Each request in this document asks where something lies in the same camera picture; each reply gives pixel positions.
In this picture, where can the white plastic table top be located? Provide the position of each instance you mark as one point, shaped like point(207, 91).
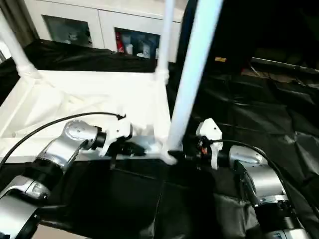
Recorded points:
point(74, 94)

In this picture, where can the white plastic table leg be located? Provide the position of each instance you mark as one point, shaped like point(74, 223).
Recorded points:
point(197, 62)
point(17, 49)
point(165, 37)

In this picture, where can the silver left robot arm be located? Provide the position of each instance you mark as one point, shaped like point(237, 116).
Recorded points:
point(67, 142)

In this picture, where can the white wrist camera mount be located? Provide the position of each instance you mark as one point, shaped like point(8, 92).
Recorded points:
point(209, 129)
point(117, 132)

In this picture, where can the grey curtain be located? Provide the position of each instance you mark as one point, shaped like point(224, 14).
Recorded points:
point(27, 20)

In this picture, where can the black mat cloth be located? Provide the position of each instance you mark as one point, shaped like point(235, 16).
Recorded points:
point(149, 199)

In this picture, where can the small tan label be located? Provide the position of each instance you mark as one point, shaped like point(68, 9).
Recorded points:
point(220, 59)

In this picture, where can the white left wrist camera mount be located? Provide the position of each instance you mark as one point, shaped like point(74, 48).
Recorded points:
point(117, 132)

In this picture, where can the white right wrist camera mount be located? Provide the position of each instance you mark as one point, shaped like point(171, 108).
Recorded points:
point(209, 129)

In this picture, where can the white display cabinet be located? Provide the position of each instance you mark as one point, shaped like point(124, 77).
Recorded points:
point(104, 17)

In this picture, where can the long black rod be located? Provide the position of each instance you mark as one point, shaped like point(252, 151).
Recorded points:
point(286, 64)

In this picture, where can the dark tall cabinet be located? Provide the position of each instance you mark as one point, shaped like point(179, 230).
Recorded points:
point(261, 25)

